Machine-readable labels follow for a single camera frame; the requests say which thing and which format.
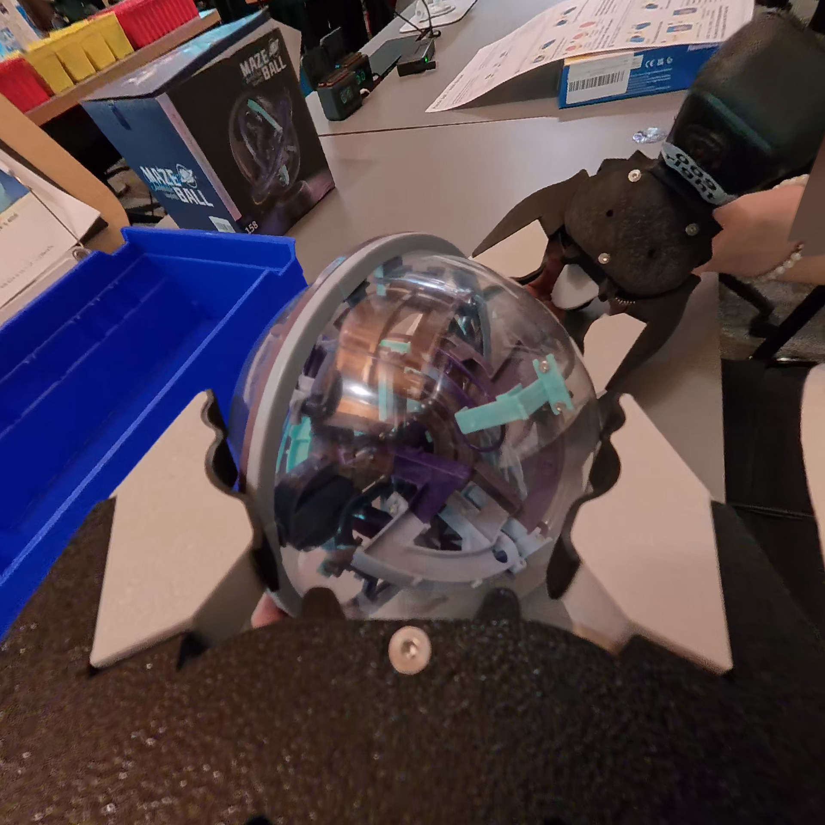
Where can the person's right hand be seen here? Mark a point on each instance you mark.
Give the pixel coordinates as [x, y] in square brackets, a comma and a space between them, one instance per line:
[754, 225]

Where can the clear plastic maze ball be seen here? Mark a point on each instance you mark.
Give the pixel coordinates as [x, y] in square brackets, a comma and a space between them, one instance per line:
[412, 419]

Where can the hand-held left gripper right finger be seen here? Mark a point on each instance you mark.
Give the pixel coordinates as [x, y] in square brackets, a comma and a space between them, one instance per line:
[651, 548]

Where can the blue product box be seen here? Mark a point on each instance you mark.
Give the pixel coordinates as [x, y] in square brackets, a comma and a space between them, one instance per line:
[644, 71]

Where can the yellow plastic bin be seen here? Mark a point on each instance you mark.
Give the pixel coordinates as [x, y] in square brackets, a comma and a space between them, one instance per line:
[84, 51]

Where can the red plastic bin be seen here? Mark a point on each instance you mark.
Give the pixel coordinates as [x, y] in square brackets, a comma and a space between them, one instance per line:
[154, 19]
[22, 84]

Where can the black battery charger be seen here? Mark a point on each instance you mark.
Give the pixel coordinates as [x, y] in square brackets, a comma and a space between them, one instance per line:
[329, 58]
[345, 96]

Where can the blue plastic bin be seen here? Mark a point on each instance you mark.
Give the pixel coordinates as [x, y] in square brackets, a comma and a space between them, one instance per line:
[96, 387]

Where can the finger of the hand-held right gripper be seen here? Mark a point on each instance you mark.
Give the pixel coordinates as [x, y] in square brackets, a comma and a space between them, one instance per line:
[651, 329]
[541, 209]

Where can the instruction sheet on board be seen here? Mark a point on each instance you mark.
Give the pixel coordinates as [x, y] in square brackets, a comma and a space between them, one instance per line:
[58, 167]

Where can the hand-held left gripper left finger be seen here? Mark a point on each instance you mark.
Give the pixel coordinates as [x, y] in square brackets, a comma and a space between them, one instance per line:
[167, 548]

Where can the dark maze ball packaging box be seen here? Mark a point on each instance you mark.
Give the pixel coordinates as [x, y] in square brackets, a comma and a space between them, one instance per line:
[212, 142]

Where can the white printed leaflet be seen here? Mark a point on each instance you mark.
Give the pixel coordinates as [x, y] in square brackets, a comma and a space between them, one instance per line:
[580, 38]

